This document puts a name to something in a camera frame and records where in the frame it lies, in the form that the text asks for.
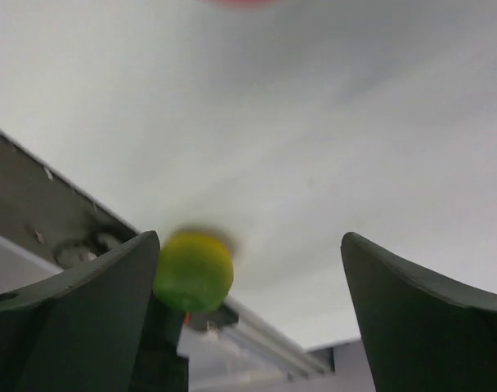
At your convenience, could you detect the red fake pepper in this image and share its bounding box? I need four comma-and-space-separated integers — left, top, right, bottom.
209, 0, 276, 8

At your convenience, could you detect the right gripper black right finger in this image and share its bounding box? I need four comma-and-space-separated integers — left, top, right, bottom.
341, 233, 497, 391

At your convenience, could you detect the aluminium frame front rail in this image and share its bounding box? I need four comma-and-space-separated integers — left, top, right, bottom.
182, 293, 335, 385

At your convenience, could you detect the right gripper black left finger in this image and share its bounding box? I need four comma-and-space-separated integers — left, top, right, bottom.
0, 231, 188, 391

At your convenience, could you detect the green fake fruit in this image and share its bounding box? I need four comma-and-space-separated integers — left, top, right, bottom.
153, 231, 234, 313

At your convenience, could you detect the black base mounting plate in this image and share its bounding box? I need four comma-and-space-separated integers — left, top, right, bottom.
0, 131, 137, 270

